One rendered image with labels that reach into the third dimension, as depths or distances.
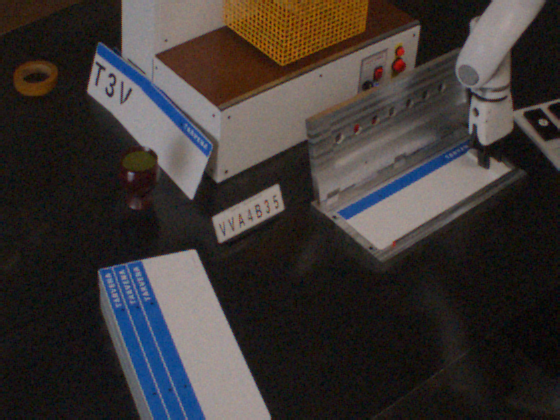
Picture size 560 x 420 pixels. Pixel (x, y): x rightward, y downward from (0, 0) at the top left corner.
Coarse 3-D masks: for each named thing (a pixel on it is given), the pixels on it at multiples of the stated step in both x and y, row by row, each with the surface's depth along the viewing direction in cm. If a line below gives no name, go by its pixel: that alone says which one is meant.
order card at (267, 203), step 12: (264, 192) 228; (276, 192) 230; (240, 204) 225; (252, 204) 227; (264, 204) 229; (276, 204) 231; (216, 216) 222; (228, 216) 224; (240, 216) 226; (252, 216) 228; (264, 216) 229; (216, 228) 223; (228, 228) 225; (240, 228) 226
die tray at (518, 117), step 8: (544, 104) 264; (520, 112) 261; (544, 112) 262; (520, 120) 259; (552, 120) 260; (528, 128) 257; (528, 136) 256; (536, 136) 255; (536, 144) 254; (544, 144) 253; (552, 144) 253; (544, 152) 252; (552, 152) 251; (552, 160) 250
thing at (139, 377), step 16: (112, 272) 205; (112, 288) 202; (112, 304) 199; (112, 320) 201; (128, 320) 197; (112, 336) 205; (128, 336) 194; (128, 352) 192; (128, 368) 195; (144, 368) 189; (128, 384) 199; (144, 384) 187; (144, 400) 186; (160, 400) 185; (144, 416) 190; (160, 416) 182
